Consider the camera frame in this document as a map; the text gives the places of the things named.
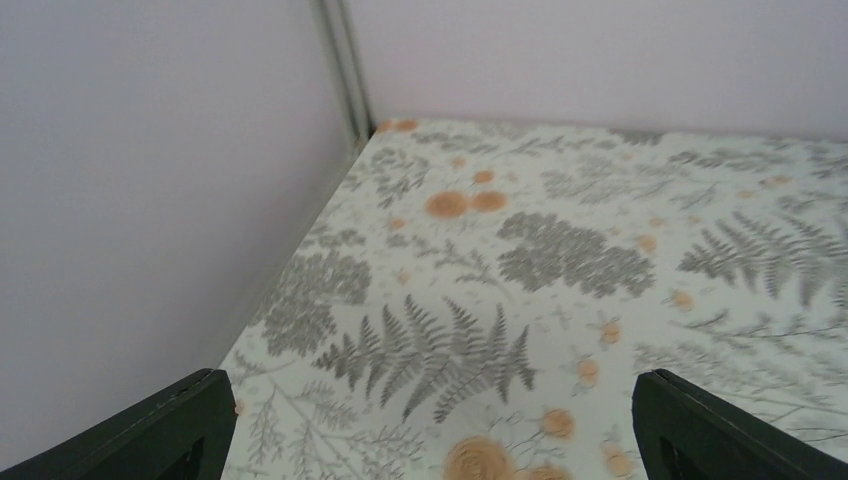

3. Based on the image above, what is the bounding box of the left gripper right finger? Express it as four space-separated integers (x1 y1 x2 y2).
631 369 847 480

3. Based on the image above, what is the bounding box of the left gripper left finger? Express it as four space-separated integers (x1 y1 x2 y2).
1 369 237 479

